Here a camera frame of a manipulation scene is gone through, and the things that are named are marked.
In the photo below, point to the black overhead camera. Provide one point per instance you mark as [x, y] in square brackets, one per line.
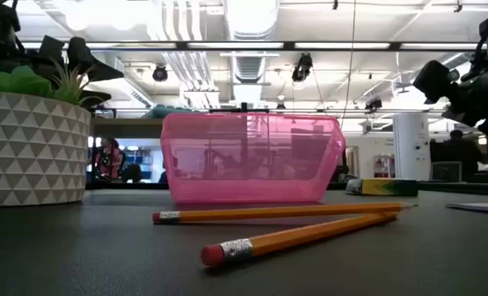
[302, 67]

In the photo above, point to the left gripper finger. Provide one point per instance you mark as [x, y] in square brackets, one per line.
[83, 59]
[93, 98]

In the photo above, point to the grey monitor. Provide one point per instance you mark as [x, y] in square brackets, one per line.
[445, 170]

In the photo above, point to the black ceiling spotlight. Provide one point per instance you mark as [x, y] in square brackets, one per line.
[453, 75]
[160, 73]
[373, 103]

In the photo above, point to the yellow green crayon box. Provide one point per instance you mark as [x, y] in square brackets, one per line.
[387, 187]

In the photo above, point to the red and white cabinet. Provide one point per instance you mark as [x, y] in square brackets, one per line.
[383, 166]

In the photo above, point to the white triangle-patterned plant pot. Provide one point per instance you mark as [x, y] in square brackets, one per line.
[29, 152]

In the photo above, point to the black aluminium table frame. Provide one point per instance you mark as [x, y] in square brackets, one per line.
[124, 186]

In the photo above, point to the orange marker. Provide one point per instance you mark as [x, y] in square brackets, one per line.
[309, 234]

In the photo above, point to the white round column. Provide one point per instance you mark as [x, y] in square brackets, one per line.
[410, 144]

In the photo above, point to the green artificial plant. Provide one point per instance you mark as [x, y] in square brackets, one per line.
[13, 82]

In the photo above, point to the pink translucent pencil case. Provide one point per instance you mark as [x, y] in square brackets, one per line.
[247, 164]

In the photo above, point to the yellow pencil with eraser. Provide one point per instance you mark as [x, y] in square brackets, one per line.
[289, 212]

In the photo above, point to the black overhead light bar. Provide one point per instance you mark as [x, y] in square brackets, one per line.
[243, 45]

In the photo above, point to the wooden shelf with black frame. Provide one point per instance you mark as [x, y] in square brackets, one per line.
[124, 127]

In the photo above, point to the person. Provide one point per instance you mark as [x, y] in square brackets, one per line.
[110, 158]
[459, 152]

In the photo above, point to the pale sticky note pad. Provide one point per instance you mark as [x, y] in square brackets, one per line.
[482, 207]

